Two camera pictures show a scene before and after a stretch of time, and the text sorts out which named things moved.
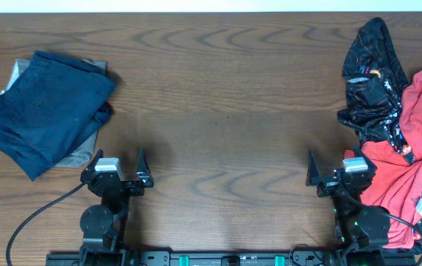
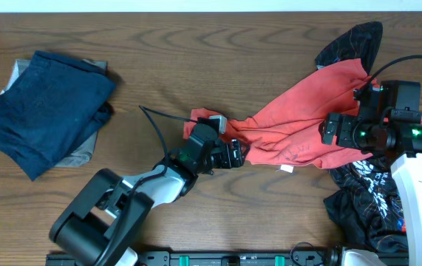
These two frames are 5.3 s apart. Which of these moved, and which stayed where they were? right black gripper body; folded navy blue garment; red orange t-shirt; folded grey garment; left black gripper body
Moved: red orange t-shirt; right black gripper body; left black gripper body
Stayed: folded navy blue garment; folded grey garment
